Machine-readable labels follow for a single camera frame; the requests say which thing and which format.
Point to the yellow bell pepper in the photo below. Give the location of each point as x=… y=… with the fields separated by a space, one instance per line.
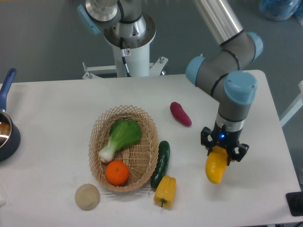
x=165 y=192

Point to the yellow mango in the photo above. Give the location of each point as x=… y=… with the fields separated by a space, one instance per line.
x=216 y=164

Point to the blue plastic bag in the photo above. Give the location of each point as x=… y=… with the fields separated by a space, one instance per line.
x=281 y=10

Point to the black device at table edge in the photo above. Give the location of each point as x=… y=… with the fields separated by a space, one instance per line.
x=295 y=203

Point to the dark green cucumber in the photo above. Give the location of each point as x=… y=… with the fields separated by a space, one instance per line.
x=162 y=164

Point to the purple sweet potato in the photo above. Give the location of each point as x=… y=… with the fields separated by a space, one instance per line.
x=179 y=114

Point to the orange fruit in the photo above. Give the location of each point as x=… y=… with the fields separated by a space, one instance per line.
x=116 y=173

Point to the green bok choy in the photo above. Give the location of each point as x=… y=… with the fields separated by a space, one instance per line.
x=123 y=133

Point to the woven wicker basket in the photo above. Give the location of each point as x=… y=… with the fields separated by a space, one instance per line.
x=141 y=158

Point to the blue saucepan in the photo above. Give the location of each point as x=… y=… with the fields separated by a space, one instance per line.
x=9 y=133

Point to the white metal frame right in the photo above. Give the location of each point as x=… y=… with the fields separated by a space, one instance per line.
x=293 y=108

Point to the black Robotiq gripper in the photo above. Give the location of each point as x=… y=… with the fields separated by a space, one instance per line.
x=226 y=135

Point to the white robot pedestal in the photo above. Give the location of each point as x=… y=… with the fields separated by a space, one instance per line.
x=131 y=50

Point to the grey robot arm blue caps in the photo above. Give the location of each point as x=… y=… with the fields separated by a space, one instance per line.
x=221 y=77

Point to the beige round bun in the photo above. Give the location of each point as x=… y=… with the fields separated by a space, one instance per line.
x=87 y=197

